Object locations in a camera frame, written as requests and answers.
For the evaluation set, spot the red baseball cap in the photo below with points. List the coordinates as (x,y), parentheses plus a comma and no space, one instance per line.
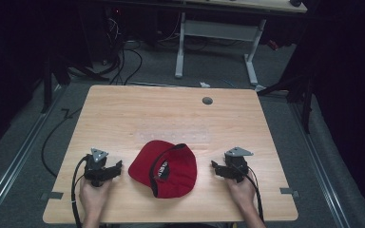
(177,171)

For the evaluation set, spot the grey tape piece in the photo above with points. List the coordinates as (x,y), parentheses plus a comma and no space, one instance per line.
(52,195)
(289,191)

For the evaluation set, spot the red object on floor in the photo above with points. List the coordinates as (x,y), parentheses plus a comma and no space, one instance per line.
(273,45)

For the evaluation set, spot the black metal stand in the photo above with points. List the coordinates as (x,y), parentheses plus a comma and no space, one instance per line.
(301,91)
(49,85)

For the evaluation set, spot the metal floor rail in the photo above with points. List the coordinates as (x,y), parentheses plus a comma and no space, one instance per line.
(19,152)
(323,171)

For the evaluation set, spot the dark curtain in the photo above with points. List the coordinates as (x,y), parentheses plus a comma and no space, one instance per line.
(348,95)

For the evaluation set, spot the white metal-legged desk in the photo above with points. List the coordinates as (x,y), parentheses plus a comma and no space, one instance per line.
(218,30)

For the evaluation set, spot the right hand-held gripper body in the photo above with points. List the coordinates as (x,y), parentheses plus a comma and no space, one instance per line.
(236,164)

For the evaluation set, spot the grey table grommet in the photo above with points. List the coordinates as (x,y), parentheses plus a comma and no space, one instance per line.
(207,101)

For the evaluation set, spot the person's right hand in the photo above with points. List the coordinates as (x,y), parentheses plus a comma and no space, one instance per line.
(242,191)

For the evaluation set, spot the white scrap on floor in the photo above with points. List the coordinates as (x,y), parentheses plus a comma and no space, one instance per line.
(204,85)

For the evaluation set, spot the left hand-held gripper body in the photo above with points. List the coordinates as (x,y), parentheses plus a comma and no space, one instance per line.
(96,166)

